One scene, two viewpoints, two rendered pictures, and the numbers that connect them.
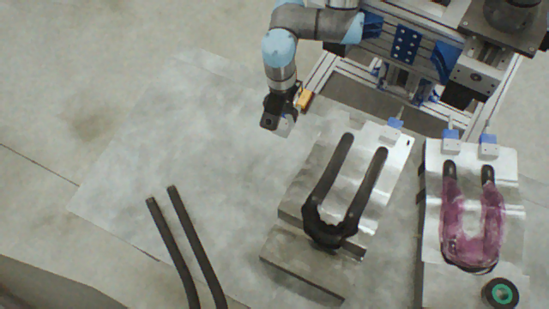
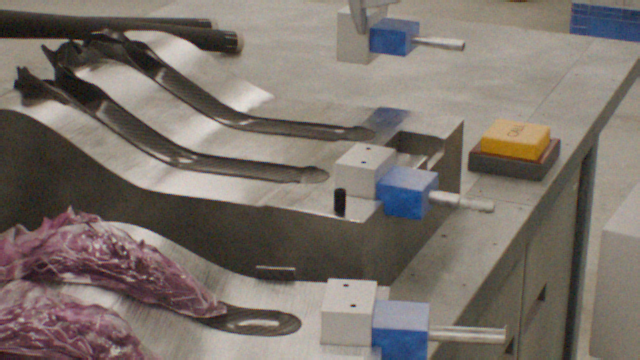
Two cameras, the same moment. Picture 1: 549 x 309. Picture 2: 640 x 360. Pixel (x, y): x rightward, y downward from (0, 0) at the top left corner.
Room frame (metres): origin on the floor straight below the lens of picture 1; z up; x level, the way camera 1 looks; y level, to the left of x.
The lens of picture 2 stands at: (0.30, -1.31, 1.32)
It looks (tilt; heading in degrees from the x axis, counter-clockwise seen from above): 24 degrees down; 78
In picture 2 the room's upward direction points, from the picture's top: straight up
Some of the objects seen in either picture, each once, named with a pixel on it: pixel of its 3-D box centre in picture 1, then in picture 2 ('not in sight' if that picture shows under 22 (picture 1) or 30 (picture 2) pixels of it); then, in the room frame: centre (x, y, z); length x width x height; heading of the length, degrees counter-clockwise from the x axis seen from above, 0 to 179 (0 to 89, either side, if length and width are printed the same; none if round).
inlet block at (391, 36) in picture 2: (288, 114); (403, 38); (0.67, -0.07, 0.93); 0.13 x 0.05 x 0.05; 144
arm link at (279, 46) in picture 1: (279, 54); not in sight; (0.66, -0.06, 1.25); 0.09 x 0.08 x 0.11; 160
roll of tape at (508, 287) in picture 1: (499, 294); not in sight; (0.07, -0.49, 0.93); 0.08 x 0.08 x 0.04
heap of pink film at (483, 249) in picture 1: (473, 218); (27, 292); (0.28, -0.50, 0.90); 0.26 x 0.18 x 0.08; 161
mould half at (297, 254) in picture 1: (339, 196); (170, 145); (0.42, -0.17, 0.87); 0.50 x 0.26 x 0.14; 144
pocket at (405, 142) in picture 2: (355, 124); (412, 162); (0.63, -0.26, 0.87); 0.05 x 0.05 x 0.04; 54
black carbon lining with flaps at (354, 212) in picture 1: (345, 187); (177, 102); (0.42, -0.18, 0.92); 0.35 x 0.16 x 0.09; 144
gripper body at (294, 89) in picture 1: (283, 88); not in sight; (0.66, -0.06, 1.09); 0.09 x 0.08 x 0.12; 144
